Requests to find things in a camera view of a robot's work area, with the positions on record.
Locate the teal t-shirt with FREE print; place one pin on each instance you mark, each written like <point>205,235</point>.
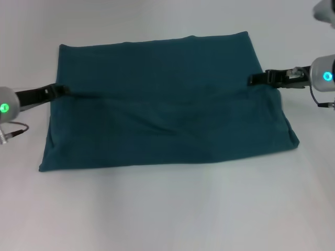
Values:
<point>162,104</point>

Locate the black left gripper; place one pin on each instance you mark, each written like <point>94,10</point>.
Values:
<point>34,95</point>

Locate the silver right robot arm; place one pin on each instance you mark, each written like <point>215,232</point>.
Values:
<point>323,74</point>

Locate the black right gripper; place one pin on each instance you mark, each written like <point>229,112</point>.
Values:
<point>290,78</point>

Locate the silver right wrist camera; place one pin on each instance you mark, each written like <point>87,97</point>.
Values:
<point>324,11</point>

